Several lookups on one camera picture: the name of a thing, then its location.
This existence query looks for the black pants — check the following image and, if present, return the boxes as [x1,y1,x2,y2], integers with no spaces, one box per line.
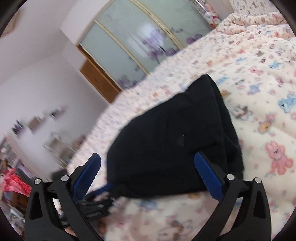
[106,75,244,198]

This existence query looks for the red patterned cloth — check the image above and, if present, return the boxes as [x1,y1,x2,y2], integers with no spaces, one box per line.
[1,168,32,197]

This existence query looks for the patterned cartoon bed blanket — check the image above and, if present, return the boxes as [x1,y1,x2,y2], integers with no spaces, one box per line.
[67,12,295,240]

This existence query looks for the frosted glass floral wardrobe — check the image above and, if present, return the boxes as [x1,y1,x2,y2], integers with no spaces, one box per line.
[77,1,213,102]

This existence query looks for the patterned pillow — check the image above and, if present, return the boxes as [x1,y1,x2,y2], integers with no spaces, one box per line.
[230,0,280,16]

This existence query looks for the clear bin of plush toys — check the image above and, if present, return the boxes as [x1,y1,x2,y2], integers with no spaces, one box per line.
[195,0,221,28]

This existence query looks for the white wall shelf with items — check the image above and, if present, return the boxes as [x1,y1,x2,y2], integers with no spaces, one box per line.
[16,106,89,170]

